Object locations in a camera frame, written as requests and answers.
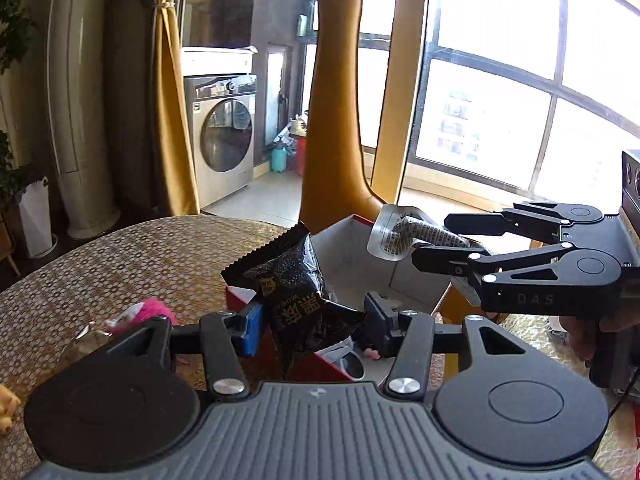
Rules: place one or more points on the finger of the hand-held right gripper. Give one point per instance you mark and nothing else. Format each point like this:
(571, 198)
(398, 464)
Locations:
(465, 223)
(440, 260)

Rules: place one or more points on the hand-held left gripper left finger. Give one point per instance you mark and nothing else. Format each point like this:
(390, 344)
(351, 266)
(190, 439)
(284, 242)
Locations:
(252, 327)

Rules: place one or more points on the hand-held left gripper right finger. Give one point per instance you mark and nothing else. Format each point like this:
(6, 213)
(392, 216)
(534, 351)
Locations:
(378, 321)

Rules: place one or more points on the silver clear packet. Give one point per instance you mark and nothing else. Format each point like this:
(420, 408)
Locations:
(405, 232)

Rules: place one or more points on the black snack packet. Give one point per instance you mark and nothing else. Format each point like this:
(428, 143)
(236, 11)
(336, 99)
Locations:
(300, 300)

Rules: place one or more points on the red cardboard shoe box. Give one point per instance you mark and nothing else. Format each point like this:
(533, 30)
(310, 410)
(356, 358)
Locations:
(340, 260)

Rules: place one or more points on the lace-covered desktop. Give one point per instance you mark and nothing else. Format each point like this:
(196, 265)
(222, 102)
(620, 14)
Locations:
(150, 260)

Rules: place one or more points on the person's right hand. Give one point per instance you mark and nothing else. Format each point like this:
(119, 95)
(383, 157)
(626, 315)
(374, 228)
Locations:
(580, 335)

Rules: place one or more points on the grey white packet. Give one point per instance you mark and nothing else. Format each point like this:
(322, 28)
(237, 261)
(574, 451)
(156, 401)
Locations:
(347, 360)

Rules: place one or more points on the pink fluffy ball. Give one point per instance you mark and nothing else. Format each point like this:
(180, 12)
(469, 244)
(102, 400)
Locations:
(147, 312)

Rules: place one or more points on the beige crumpled packet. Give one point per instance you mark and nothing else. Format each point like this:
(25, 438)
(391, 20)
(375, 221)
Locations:
(85, 342)

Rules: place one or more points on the green spray bottle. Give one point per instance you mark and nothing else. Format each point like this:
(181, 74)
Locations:
(278, 157)

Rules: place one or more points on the red bucket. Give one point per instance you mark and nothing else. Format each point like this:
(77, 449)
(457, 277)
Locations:
(300, 157)

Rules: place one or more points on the orange giraffe statue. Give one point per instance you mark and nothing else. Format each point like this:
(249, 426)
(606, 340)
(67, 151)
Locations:
(332, 110)

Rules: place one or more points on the silver washing machine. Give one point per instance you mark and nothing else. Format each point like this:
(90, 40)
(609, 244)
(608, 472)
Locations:
(222, 140)

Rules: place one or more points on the yellow curtain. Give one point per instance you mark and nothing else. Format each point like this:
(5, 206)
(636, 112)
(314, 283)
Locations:
(172, 110)

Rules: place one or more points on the white plant pot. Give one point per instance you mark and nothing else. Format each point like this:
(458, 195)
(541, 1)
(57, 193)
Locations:
(36, 220)

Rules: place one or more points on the yellow toy animal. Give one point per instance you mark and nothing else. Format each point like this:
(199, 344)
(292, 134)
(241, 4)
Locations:
(7, 407)

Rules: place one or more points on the wooden television cabinet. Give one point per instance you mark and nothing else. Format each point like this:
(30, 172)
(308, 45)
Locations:
(7, 245)

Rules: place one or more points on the white counter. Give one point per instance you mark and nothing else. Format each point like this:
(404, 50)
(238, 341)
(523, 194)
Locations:
(215, 60)

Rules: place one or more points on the white standing air conditioner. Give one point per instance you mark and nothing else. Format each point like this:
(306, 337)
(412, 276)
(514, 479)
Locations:
(80, 100)

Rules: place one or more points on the tall green houseplant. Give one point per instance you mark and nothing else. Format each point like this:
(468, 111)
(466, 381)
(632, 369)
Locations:
(12, 85)

